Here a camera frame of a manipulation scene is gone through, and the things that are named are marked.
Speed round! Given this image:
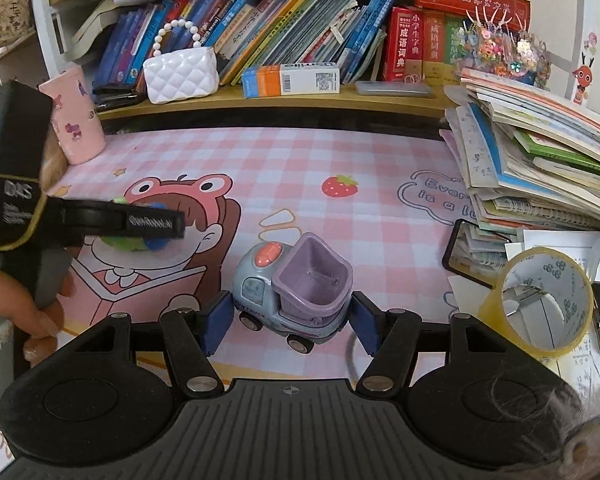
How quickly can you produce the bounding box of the yellow tape roll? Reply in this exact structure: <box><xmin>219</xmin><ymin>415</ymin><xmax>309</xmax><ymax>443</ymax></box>
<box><xmin>478</xmin><ymin>247</ymin><xmax>594</xmax><ymax>359</ymax></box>

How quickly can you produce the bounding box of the pink cartoon cup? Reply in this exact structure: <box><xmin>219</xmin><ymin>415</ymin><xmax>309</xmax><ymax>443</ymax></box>
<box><xmin>38</xmin><ymin>65</ymin><xmax>106</xmax><ymax>166</ymax></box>

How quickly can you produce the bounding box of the white quilted pearl handbag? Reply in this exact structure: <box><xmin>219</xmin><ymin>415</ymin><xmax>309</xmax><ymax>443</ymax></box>
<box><xmin>143</xmin><ymin>18</ymin><xmax>220</xmax><ymax>104</ymax></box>

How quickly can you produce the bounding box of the stack of paper booklets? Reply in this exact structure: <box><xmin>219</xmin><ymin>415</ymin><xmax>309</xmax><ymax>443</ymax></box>
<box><xmin>438</xmin><ymin>66</ymin><xmax>600</xmax><ymax>281</ymax></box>

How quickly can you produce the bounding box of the pink checkered tablecloth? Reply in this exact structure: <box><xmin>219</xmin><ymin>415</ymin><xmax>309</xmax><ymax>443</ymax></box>
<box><xmin>44</xmin><ymin>127</ymin><xmax>571</xmax><ymax>386</ymax></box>

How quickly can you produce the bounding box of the person's left hand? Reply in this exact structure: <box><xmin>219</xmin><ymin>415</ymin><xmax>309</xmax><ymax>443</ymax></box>
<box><xmin>0</xmin><ymin>271</ymin><xmax>64</xmax><ymax>366</ymax></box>

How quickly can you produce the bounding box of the purple grey toy truck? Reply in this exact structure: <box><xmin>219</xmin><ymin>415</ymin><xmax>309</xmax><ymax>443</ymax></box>
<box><xmin>230</xmin><ymin>232</ymin><xmax>353</xmax><ymax>354</ymax></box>

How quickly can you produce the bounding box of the orange and blue small box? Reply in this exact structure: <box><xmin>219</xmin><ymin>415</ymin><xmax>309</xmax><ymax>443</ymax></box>
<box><xmin>242</xmin><ymin>62</ymin><xmax>340</xmax><ymax>99</ymax></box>

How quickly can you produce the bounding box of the green frog toy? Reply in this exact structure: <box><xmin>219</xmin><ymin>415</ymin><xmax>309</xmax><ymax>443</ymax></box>
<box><xmin>99</xmin><ymin>195</ymin><xmax>174</xmax><ymax>255</ymax></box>

